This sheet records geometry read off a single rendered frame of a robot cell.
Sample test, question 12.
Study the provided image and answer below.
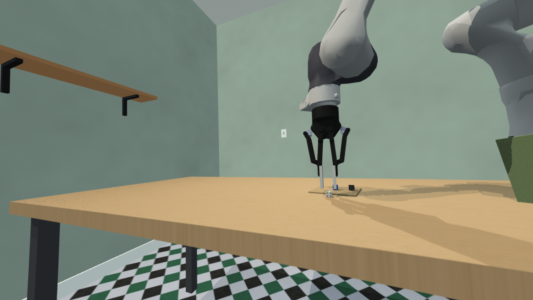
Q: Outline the tan square mat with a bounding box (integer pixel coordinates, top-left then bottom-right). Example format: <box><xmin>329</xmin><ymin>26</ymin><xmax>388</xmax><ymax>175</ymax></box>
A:
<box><xmin>308</xmin><ymin>186</ymin><xmax>361</xmax><ymax>197</ymax></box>

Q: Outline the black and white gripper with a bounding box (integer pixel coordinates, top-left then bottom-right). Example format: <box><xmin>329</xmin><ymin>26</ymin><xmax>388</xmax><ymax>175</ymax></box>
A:
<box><xmin>303</xmin><ymin>105</ymin><xmax>350</xmax><ymax>189</ymax></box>

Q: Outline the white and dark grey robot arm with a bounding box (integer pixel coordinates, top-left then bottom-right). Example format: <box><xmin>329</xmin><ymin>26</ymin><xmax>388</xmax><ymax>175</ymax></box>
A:
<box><xmin>300</xmin><ymin>0</ymin><xmax>533</xmax><ymax>137</ymax></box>

